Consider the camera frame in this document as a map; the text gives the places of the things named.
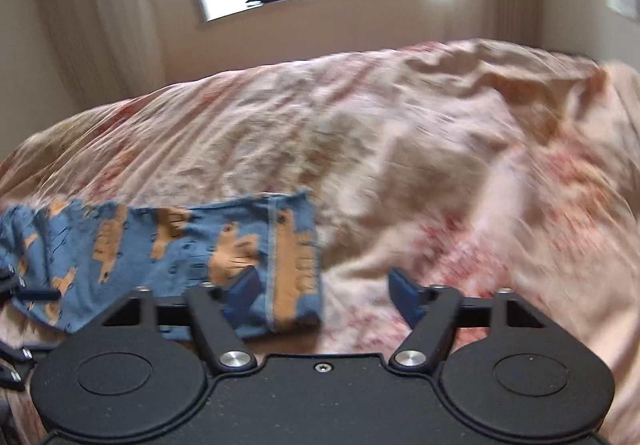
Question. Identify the pink floral blanket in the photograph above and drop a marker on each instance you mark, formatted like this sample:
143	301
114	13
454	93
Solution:
400	150

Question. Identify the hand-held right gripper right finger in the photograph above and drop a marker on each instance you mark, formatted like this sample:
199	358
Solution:
404	297

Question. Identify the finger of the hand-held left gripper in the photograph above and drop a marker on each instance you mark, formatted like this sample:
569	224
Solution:
15	359
37	295

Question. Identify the blue pants with orange print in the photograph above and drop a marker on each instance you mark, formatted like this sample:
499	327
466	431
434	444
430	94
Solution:
150	245

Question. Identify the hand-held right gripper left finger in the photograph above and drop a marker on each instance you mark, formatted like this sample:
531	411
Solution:
244	292

